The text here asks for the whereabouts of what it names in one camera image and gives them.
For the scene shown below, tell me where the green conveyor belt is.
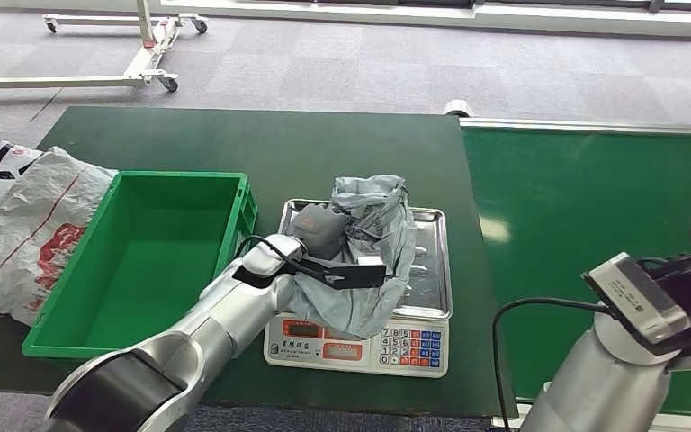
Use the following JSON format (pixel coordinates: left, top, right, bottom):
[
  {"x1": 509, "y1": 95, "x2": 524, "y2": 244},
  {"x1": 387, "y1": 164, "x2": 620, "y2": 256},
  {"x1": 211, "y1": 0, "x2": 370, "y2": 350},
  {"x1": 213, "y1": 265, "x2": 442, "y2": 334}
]
[{"x1": 460, "y1": 117, "x2": 691, "y2": 432}]

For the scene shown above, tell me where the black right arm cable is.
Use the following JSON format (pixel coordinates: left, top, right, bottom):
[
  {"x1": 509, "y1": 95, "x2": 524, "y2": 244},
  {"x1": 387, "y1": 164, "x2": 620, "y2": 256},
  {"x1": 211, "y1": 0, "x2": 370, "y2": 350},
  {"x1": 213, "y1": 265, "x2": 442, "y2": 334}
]
[{"x1": 491, "y1": 296, "x2": 616, "y2": 432}]

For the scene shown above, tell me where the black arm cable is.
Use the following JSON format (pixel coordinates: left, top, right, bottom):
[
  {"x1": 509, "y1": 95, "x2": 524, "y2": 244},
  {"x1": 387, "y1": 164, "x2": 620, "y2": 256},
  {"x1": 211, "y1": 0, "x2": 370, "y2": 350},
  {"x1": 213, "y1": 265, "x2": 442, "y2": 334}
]
[
  {"x1": 491, "y1": 296, "x2": 616, "y2": 432},
  {"x1": 233, "y1": 234, "x2": 330, "y2": 279}
]

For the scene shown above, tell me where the white woven sack red print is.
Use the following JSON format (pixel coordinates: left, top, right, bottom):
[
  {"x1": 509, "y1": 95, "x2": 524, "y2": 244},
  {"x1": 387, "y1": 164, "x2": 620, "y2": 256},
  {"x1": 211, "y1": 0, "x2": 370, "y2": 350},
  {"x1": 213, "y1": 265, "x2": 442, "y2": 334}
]
[{"x1": 0, "y1": 137, "x2": 120, "y2": 329}]

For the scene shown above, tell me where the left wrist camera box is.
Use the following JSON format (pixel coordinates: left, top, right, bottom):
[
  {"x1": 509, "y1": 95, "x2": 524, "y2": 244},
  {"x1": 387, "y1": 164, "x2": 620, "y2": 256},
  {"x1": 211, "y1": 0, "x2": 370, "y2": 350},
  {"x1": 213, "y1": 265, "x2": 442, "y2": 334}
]
[{"x1": 306, "y1": 255, "x2": 389, "y2": 293}]

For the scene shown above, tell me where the white wheeled lift frame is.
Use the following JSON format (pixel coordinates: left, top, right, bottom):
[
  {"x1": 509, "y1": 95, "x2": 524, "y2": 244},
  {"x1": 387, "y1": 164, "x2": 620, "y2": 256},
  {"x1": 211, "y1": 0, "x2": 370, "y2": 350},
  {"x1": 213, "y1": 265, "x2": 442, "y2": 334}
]
[{"x1": 0, "y1": 0, "x2": 210, "y2": 98}]

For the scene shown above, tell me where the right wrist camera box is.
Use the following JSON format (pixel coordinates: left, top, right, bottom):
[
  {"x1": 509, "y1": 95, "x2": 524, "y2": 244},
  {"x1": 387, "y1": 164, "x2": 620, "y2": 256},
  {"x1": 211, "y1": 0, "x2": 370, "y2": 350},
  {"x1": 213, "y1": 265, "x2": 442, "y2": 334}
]
[{"x1": 581, "y1": 251, "x2": 691, "y2": 357}]

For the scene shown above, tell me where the white electronic scale steel tray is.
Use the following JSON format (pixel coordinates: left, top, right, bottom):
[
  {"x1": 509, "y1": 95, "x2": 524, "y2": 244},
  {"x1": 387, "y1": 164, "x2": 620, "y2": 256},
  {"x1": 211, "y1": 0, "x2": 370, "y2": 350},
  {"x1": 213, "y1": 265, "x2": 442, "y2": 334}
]
[{"x1": 262, "y1": 198, "x2": 454, "y2": 381}]

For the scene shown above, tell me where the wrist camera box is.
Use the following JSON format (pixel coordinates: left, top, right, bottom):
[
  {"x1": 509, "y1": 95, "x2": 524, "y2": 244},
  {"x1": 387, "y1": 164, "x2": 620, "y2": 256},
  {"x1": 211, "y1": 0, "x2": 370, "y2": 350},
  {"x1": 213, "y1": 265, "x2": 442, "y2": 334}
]
[
  {"x1": 306, "y1": 255, "x2": 389, "y2": 293},
  {"x1": 581, "y1": 251, "x2": 691, "y2": 357}
]

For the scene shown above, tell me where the green plastic crate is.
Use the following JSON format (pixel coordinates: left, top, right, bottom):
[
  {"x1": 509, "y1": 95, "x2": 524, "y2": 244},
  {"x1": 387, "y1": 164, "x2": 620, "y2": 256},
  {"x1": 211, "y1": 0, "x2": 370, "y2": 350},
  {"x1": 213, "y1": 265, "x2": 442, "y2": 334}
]
[{"x1": 22, "y1": 171, "x2": 259, "y2": 363}]

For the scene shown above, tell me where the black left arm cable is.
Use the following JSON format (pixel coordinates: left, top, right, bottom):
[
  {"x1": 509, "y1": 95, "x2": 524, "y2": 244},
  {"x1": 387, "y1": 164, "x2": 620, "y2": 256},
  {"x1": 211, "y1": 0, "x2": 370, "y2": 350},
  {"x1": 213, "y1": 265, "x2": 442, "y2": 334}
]
[{"x1": 233, "y1": 234, "x2": 330, "y2": 279}]

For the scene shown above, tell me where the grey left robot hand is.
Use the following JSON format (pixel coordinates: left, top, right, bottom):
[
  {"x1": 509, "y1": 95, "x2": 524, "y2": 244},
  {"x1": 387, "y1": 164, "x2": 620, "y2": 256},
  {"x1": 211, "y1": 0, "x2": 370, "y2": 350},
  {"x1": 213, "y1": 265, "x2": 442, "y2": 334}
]
[{"x1": 285, "y1": 202, "x2": 350, "y2": 261}]

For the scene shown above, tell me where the white window ledge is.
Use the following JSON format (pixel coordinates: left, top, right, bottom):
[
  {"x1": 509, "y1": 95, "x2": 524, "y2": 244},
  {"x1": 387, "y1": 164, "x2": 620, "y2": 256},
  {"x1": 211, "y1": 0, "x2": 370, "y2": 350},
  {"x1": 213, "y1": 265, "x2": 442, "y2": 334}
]
[{"x1": 160, "y1": 0, "x2": 691, "y2": 41}]

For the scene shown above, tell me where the grey plastic bag package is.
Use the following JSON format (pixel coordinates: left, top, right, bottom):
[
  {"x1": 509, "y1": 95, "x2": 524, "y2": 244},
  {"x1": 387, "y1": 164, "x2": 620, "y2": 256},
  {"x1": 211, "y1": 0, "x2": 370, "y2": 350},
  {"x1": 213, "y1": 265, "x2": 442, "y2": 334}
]
[{"x1": 288, "y1": 174, "x2": 418, "y2": 342}]

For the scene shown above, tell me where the grey conveyor end roller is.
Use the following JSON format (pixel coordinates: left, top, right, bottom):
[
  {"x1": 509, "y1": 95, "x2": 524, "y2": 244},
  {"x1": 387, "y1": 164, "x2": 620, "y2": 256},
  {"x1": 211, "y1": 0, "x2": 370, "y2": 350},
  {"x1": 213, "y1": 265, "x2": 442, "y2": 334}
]
[{"x1": 444, "y1": 98, "x2": 477, "y2": 119}]

